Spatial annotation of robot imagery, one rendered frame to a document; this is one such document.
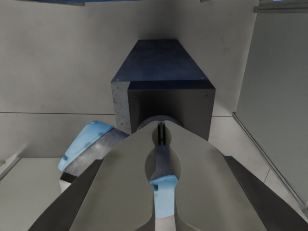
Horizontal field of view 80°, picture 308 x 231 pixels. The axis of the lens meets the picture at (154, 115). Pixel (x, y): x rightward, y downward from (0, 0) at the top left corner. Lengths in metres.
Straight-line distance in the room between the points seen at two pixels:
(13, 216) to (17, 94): 1.01
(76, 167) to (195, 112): 0.33
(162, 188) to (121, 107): 0.33
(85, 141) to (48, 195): 1.63
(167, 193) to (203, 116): 0.26
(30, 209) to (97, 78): 1.19
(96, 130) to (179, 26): 1.29
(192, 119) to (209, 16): 1.14
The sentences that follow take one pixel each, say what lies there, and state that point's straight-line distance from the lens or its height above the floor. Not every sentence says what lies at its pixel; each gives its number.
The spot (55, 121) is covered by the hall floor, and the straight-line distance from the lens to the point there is 2.04.
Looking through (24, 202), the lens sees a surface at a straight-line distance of 2.02.
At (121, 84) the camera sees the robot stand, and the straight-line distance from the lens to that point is 0.58.
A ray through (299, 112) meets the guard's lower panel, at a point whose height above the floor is 0.72.
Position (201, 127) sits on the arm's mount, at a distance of 0.56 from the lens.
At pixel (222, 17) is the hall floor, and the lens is 1.61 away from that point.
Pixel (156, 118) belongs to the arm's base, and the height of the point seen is 1.09.
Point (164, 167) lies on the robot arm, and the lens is 0.38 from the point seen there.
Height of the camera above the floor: 1.54
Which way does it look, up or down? 61 degrees down
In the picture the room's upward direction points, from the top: 179 degrees counter-clockwise
